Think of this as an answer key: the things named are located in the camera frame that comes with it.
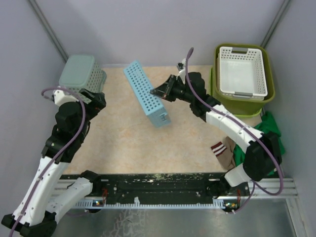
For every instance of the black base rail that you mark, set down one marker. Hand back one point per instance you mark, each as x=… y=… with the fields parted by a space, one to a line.
x=162 y=187

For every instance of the aluminium frame post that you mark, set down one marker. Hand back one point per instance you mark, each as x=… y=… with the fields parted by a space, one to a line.
x=48 y=29
x=275 y=23

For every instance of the white slotted cable duct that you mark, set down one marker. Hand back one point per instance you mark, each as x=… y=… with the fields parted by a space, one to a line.
x=97 y=203

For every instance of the green cloth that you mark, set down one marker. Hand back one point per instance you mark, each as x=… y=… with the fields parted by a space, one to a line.
x=256 y=161

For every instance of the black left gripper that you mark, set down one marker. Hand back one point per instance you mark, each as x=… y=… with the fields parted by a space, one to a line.
x=98 y=103

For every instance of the aluminium frame post left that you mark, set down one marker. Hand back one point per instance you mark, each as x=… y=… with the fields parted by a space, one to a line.
x=48 y=29

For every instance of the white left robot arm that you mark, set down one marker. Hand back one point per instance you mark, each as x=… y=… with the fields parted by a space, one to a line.
x=38 y=214

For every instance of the green tub lid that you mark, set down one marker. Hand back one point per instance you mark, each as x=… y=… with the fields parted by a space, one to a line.
x=211 y=93

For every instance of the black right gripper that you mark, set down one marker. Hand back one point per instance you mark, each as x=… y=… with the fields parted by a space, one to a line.
x=165 y=90

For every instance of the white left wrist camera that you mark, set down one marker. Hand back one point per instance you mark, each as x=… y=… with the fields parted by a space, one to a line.
x=60 y=97

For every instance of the aluminium frame post right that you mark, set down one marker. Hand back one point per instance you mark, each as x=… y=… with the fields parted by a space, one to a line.
x=275 y=23

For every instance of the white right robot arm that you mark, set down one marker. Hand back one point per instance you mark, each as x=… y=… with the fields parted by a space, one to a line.
x=214 y=113

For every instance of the large teal perforated basket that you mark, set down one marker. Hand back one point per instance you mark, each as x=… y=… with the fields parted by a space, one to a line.
x=82 y=71

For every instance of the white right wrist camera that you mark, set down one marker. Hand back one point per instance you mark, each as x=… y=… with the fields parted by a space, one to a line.
x=181 y=66

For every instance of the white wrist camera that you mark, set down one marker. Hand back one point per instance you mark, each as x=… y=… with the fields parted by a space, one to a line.
x=60 y=97
x=181 y=66

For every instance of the light blue perforated basket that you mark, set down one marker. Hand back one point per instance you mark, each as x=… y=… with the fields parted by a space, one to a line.
x=141 y=86

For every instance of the white basket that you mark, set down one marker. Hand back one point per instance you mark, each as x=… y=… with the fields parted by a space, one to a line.
x=241 y=73

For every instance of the beige striped sock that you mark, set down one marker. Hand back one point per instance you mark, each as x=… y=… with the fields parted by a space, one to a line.
x=223 y=151

